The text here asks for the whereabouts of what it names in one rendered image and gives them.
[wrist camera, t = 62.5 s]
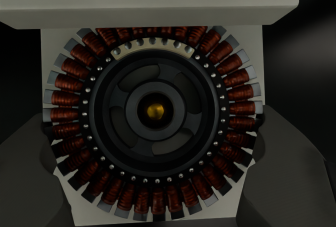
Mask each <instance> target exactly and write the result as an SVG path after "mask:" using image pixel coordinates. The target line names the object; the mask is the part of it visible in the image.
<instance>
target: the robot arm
mask: <svg viewBox="0 0 336 227"><path fill-rule="evenodd" d="M262 108H263V114H256V117H255V118H256V119H262V125H261V126H260V127H259V128H258V132H255V133H256V135H257V136H256V140H255V143H254V147H253V151H252V157H253V159H254V161H255V164H253V165H251V166H250V167H249V168H248V169H247V172H246V176H245V180H244V184H243V188H242V192H241V195H240V199H239V204H238V208H237V213H236V217H235V220H236V224H237V226H238V227H336V163H333V162H329V161H326V160H325V158H324V157H323V156H322V154H321V153H320V152H319V150H318V149H317V148H316V147H315V146H314V145H313V144H312V143H311V142H310V140H309V139H308V138H307V137H306V136H305V135H304V134H303V133H301V132H300V131H299V130H298V129H297V128H296V127H294V126H293V125H292V124H291V123H290V122H288V121H287V120H286V119H285V118H284V117H282V116H281V115H280V114H279V113H277V112H276V111H275V110H274V109H273V108H271V107H270V106H269V105H262ZM50 126H53V122H43V113H37V114H36V115H34V116H33V117H32V118H31V119H30V120H28V121H27V122H26V123H25V124H24V125H23V126H21V127H20V128H19V129H18V130H17V131H16V132H14V133H13V134H12V135H11V136H10V137H8V138H7V139H6V140H5V141H4V142H3V143H2V144H0V227H75V223H74V219H73V215H72V211H71V207H70V205H69V202H68V200H67V197H66V195H65V192H64V190H63V187H62V185H61V182H60V180H59V178H58V177H57V176H56V175H54V174H53V173H54V171H55V168H56V167H57V164H58V163H57V160H56V158H55V155H54V153H53V150H52V147H51V145H52V143H53V141H54V140H51V141H49V140H48V137H47V136H46V135H45V131H44V128H46V127H50Z"/></svg>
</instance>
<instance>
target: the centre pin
mask: <svg viewBox="0 0 336 227"><path fill-rule="evenodd" d="M139 115H140V118H141V120H142V121H143V122H144V123H145V124H146V125H147V126H149V127H152V128H159V127H162V126H164V125H166V124H167V123H168V122H169V121H170V119H171V117H172V115H173V107H172V104H171V102H170V101H169V100H168V99H167V98H166V97H165V96H163V95H160V94H152V95H149V96H147V97H146V98H145V99H144V100H143V101H142V102H141V104H140V107H139Z"/></svg>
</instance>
